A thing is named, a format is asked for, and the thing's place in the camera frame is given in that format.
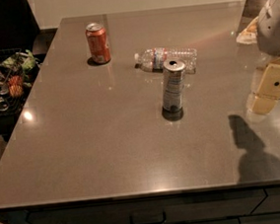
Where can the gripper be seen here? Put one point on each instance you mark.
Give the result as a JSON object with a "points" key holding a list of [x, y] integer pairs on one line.
{"points": [[275, 32]]}

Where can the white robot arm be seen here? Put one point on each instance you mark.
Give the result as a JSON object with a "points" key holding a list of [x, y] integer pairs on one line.
{"points": [[268, 40]]}

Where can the slim silver redbull can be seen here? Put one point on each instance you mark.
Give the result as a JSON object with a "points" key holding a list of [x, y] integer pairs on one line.
{"points": [[174, 75]]}

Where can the orange soda can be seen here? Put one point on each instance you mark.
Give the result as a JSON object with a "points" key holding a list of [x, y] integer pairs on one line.
{"points": [[98, 43]]}

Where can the white snack packet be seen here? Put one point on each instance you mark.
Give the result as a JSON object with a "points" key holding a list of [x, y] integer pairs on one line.
{"points": [[249, 34]]}

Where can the clear plastic water bottle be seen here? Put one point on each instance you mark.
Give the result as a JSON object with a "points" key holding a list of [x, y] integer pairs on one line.
{"points": [[152, 59]]}

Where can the green snack bag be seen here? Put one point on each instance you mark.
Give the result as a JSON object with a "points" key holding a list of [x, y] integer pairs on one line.
{"points": [[23, 64]]}

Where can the orange snack bag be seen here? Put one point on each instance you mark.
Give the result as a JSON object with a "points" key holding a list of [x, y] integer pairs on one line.
{"points": [[16, 86]]}

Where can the black drawer handle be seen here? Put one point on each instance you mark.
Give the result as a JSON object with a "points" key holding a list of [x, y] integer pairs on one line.
{"points": [[148, 218]]}

